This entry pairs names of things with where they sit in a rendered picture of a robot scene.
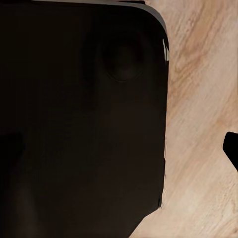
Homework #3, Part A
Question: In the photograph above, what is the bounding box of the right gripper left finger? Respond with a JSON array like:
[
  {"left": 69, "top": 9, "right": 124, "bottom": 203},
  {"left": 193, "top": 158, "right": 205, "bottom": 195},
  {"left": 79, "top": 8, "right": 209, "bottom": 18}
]
[{"left": 0, "top": 132, "right": 25, "bottom": 190}]

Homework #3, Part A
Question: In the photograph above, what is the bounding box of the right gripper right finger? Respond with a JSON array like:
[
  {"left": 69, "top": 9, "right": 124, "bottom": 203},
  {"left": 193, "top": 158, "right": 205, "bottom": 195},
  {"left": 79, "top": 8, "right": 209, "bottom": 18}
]
[{"left": 223, "top": 131, "right": 238, "bottom": 171}]

